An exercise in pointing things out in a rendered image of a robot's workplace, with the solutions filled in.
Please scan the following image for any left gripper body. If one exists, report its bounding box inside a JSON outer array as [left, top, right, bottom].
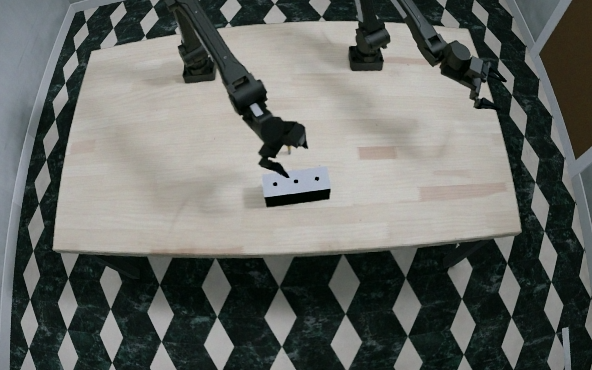
[[456, 61, 491, 108]]

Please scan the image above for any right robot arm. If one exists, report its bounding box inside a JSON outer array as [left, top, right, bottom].
[[163, 0, 306, 150]]

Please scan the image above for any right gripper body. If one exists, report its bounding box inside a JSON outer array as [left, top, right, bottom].
[[258, 142, 290, 167]]

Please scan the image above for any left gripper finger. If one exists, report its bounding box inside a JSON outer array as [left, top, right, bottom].
[[476, 97, 501, 111], [488, 62, 507, 83]]

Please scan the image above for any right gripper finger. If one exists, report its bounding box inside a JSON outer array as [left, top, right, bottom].
[[261, 161, 290, 178], [302, 132, 309, 149]]

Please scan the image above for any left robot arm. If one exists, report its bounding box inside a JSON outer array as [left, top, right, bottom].
[[349, 0, 489, 90]]

